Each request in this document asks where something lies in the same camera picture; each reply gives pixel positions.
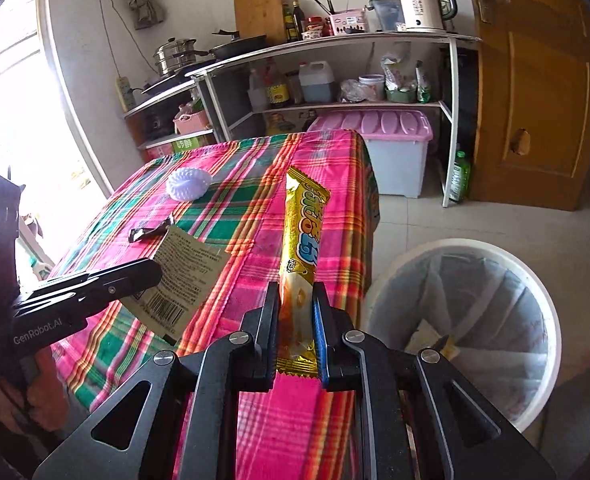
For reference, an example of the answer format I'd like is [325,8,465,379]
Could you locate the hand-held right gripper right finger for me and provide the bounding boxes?
[311,280,558,480]

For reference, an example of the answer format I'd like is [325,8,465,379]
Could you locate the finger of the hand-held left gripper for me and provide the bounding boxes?
[75,258,163,311]

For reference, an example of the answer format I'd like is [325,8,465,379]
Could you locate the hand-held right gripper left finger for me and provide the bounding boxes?
[50,280,280,480]

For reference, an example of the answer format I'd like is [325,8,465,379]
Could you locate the beige kraft snack packet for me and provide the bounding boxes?
[120,224,232,346]

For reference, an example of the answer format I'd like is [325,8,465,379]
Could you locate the long yellow snack wrapper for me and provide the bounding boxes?
[275,166,332,378]

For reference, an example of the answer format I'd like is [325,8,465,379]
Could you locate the white trash bin with liner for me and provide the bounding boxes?
[362,238,562,433]

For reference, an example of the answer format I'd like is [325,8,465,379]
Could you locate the person's left hand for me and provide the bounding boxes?
[0,347,70,433]

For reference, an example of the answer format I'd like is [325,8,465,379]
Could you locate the black torn wrapper piece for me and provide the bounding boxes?
[129,217,176,244]

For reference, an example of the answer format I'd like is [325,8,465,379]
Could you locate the white ribbed plastic ball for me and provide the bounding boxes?
[166,167,210,202]

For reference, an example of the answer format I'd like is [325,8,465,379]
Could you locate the cardboard box with green print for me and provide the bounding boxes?
[145,132,216,161]

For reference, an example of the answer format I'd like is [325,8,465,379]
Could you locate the pink plastic basket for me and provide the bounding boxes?
[173,110,210,137]

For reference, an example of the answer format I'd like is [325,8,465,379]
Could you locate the white power strip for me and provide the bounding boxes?
[116,76,132,113]

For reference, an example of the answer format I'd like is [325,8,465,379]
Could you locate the low white stove rack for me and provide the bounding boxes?
[124,77,216,163]

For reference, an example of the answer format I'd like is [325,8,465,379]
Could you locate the storage box with pink lid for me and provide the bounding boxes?
[307,109,434,198]

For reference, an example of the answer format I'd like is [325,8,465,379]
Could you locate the black cooktop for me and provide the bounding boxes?
[141,72,196,96]

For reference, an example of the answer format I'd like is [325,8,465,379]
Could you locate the green drink bottle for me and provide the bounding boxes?
[447,144,472,203]

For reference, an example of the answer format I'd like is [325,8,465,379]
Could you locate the steel steamer pot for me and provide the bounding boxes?
[154,37,198,77]

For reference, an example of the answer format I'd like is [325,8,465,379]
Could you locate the clear plastic bottle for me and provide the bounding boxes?
[249,67,270,111]

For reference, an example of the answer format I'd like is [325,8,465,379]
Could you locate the yellow label sauce bottle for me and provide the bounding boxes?
[266,59,292,108]

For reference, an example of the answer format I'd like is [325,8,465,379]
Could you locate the crumpled clear plastic bag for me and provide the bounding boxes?
[339,79,370,103]

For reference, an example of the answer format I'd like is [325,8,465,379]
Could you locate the plastic jug of dark liquid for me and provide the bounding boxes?
[298,60,336,103]

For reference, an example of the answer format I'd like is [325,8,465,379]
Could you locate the white plastic tub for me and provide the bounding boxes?
[358,74,386,101]

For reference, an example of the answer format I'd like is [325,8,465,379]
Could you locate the black frying pan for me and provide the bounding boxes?
[210,30,268,60]

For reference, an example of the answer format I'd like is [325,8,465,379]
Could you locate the white and green food bags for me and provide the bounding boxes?
[380,55,416,103]

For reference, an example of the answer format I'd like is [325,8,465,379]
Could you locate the green packet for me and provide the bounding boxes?
[415,60,433,105]

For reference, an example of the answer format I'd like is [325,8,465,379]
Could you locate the white kitchen shelf rack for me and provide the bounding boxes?
[185,31,478,208]

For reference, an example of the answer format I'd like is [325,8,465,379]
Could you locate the wooden cutting board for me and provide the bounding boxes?
[233,0,288,46]

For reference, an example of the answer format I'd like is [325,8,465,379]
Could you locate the pink utensil holder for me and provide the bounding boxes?
[331,7,368,37]

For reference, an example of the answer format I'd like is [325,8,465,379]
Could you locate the clear water filter pitcher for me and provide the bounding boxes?
[367,0,406,32]

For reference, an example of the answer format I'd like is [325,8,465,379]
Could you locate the wooden door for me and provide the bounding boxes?
[462,0,590,211]

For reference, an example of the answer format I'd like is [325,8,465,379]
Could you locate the white electric kettle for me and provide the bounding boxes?
[394,0,458,33]

